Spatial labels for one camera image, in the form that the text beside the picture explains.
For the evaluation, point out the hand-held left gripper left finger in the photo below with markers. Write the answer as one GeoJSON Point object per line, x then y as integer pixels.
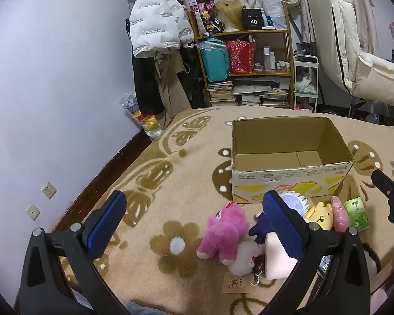
{"type": "Point", "coordinates": [106, 226]}

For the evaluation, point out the pink swirl round cushion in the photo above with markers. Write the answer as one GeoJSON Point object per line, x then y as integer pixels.
{"type": "Point", "coordinates": [275, 264]}

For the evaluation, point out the yellow bear plush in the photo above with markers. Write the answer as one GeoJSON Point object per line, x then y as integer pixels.
{"type": "Point", "coordinates": [321, 216]}

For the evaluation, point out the white wall socket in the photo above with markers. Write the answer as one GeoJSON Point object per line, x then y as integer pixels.
{"type": "Point", "coordinates": [33, 212]}
{"type": "Point", "coordinates": [48, 190]}

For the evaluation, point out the black box with white print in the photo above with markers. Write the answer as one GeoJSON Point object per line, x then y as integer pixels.
{"type": "Point", "coordinates": [252, 18]}

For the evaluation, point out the pink plush bear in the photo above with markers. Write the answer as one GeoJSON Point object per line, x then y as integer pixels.
{"type": "Point", "coordinates": [226, 233]}

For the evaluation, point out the white fluffy plush toy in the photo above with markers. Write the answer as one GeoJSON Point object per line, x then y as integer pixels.
{"type": "Point", "coordinates": [244, 259]}

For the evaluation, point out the clear plastic bag yellow items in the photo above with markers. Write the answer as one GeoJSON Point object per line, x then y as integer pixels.
{"type": "Point", "coordinates": [144, 121]}

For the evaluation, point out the red patterned bag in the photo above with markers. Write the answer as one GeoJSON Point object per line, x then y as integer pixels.
{"type": "Point", "coordinates": [241, 57]}

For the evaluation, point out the white trolley cart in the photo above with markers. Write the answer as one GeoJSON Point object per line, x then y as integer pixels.
{"type": "Point", "coordinates": [315, 72]}

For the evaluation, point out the white and brown cat plush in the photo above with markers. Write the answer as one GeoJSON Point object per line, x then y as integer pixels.
{"type": "Point", "coordinates": [304, 78]}

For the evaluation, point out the beige trench coat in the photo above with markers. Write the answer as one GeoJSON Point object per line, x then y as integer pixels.
{"type": "Point", "coordinates": [174, 85]}

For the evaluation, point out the cardboard box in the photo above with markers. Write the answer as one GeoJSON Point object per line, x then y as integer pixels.
{"type": "Point", "coordinates": [282, 137]}

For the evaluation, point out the pale green soft bundle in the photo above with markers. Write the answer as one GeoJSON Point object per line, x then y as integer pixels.
{"type": "Point", "coordinates": [306, 89]}

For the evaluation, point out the cream puffer coat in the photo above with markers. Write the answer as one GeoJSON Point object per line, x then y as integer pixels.
{"type": "Point", "coordinates": [348, 39]}

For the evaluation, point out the teal bag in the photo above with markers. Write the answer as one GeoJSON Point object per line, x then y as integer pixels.
{"type": "Point", "coordinates": [215, 60]}

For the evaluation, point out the purple doll with white hair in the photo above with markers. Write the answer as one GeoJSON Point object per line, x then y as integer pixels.
{"type": "Point", "coordinates": [259, 226]}

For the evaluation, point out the tall white bottle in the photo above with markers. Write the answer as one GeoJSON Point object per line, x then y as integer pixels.
{"type": "Point", "coordinates": [266, 59]}

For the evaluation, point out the pink slippers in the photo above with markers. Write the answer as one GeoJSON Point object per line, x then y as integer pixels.
{"type": "Point", "coordinates": [302, 107]}

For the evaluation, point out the beige flower print blanket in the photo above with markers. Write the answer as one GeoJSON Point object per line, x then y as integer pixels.
{"type": "Point", "coordinates": [184, 177]}

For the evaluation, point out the pink fluffy plush toy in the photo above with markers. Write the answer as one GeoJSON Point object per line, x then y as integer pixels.
{"type": "Point", "coordinates": [340, 215]}

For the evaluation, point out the black cartoon print pouches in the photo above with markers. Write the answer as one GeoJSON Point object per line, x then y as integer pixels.
{"type": "Point", "coordinates": [205, 16]}

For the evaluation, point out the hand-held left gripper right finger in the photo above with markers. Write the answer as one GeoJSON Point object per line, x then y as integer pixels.
{"type": "Point", "coordinates": [282, 226]}

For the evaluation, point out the white printed puffer jacket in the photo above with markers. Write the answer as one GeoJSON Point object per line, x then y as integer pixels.
{"type": "Point", "coordinates": [154, 23]}

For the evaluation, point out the green tissue packet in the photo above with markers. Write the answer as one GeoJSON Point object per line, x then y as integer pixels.
{"type": "Point", "coordinates": [356, 213]}

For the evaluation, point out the blonde wig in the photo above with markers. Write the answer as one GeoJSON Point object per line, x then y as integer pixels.
{"type": "Point", "coordinates": [231, 14]}

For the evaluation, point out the black hanging garment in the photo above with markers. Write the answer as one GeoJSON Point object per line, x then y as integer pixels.
{"type": "Point", "coordinates": [144, 85]}

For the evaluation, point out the black tissue packet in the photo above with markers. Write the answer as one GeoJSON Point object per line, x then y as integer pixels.
{"type": "Point", "coordinates": [325, 265]}

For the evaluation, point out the stack of books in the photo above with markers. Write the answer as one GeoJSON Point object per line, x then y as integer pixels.
{"type": "Point", "coordinates": [220, 93]}

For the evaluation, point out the wooden shelf unit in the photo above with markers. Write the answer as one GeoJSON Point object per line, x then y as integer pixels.
{"type": "Point", "coordinates": [249, 32]}

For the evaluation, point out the row of small bottles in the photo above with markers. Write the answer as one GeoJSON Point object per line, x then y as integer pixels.
{"type": "Point", "coordinates": [282, 66]}

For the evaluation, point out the white plastic bag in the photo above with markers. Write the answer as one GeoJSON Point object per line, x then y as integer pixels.
{"type": "Point", "coordinates": [274, 6]}

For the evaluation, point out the pile of books and papers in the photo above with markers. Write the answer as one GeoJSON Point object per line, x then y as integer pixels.
{"type": "Point", "coordinates": [262, 93]}

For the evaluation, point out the short white bottle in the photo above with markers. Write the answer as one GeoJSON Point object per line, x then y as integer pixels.
{"type": "Point", "coordinates": [272, 61]}

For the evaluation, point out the person's denim trouser leg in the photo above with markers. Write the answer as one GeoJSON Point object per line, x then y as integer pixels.
{"type": "Point", "coordinates": [147, 309]}

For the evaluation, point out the bear print card tag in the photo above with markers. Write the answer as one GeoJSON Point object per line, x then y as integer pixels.
{"type": "Point", "coordinates": [236, 283]}

